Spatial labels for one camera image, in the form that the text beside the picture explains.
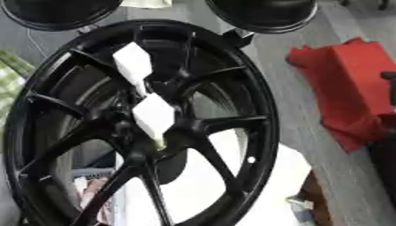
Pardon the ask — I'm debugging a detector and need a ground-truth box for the black spoked wheel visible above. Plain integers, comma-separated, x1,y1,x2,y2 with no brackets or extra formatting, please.
1,19,282,226

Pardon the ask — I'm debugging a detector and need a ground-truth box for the white pin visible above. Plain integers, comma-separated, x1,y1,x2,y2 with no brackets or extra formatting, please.
111,41,155,97
131,93,177,149

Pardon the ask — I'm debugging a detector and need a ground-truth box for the black wheel stand clamp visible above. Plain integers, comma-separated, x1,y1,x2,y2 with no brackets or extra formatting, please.
221,28,255,49

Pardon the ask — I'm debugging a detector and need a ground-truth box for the black round wheel rim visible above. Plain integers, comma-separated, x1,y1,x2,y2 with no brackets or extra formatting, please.
204,0,321,34
0,0,126,32

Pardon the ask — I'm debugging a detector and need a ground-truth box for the red cloth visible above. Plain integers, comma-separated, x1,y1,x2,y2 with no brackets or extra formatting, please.
285,36,396,154

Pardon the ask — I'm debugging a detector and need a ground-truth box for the green white checked cloth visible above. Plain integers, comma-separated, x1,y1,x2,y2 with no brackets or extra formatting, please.
0,49,37,128

